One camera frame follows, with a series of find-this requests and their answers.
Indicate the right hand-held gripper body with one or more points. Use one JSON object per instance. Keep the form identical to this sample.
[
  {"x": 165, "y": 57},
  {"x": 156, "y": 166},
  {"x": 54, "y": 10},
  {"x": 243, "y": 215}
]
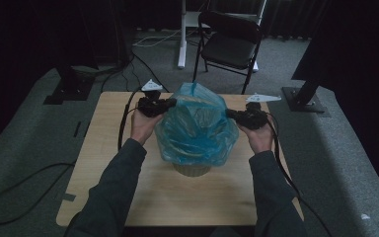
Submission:
[{"x": 255, "y": 117}]

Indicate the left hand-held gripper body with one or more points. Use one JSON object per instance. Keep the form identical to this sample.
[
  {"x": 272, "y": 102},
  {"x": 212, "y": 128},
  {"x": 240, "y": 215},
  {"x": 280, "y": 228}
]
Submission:
[{"x": 149, "y": 105}]

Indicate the blue plastic bag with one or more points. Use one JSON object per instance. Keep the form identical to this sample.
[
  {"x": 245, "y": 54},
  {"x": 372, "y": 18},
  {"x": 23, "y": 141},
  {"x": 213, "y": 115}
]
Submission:
[{"x": 195, "y": 128}]

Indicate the green plastic bin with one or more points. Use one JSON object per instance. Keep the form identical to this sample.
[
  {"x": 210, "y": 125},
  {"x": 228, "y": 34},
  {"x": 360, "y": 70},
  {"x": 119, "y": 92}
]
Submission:
[{"x": 190, "y": 170}]

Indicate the person's right hand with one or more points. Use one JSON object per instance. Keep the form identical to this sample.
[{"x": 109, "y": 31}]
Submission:
[{"x": 260, "y": 138}]

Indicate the person's left hand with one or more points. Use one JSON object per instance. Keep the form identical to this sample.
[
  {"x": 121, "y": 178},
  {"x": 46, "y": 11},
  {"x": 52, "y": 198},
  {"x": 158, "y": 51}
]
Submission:
[{"x": 143, "y": 126}]

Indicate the black metal stand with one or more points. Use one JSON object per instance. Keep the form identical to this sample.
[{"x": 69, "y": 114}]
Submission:
[
  {"x": 304, "y": 98},
  {"x": 70, "y": 90}
]

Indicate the black folding chair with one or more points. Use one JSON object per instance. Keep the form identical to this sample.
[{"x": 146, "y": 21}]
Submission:
[{"x": 230, "y": 49}]

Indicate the black tape strip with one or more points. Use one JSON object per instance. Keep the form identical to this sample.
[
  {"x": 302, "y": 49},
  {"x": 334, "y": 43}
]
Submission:
[{"x": 76, "y": 129}]

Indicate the dark pleated curtain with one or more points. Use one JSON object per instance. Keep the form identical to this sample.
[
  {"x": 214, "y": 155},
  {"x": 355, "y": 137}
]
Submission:
[{"x": 292, "y": 19}]

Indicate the grey tape piece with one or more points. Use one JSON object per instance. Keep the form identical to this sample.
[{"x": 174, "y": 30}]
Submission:
[{"x": 68, "y": 197}]

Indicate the white paper scrap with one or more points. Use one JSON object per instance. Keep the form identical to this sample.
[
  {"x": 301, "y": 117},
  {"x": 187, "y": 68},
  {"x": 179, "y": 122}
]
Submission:
[{"x": 365, "y": 216}]

